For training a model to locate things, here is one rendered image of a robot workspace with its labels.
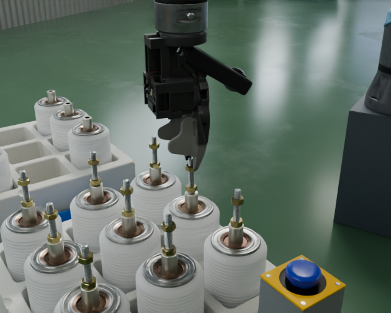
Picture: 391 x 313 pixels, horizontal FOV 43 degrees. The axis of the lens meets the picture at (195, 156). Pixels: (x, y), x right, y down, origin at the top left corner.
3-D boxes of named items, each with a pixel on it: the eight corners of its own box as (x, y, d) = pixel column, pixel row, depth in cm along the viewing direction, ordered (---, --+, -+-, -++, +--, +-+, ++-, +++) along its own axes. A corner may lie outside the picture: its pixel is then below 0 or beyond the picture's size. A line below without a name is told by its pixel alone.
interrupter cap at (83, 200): (67, 208, 84) (67, 205, 84) (86, 187, 91) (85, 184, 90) (110, 214, 82) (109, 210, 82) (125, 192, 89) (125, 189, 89)
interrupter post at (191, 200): (199, 212, 83) (199, 195, 82) (185, 213, 83) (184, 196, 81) (197, 205, 85) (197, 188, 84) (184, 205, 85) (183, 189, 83)
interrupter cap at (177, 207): (216, 220, 81) (216, 216, 81) (170, 223, 80) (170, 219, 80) (210, 196, 88) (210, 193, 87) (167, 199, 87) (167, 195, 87)
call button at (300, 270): (301, 267, 60) (303, 254, 59) (327, 285, 57) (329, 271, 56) (277, 280, 58) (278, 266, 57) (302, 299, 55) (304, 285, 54)
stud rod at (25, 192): (31, 214, 79) (25, 172, 76) (25, 214, 79) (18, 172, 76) (33, 210, 80) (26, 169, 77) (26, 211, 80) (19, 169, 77)
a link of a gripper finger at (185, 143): (166, 174, 77) (162, 116, 74) (202, 167, 79) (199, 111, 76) (172, 180, 74) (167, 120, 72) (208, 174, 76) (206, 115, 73)
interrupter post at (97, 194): (88, 203, 86) (86, 186, 84) (94, 196, 88) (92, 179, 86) (101, 204, 85) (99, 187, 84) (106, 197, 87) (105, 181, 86)
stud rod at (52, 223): (53, 246, 71) (46, 202, 68) (60, 246, 71) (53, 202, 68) (51, 251, 71) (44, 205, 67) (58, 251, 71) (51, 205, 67)
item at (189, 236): (221, 307, 88) (224, 221, 80) (167, 312, 87) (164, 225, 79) (213, 272, 96) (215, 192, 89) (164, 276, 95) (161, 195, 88)
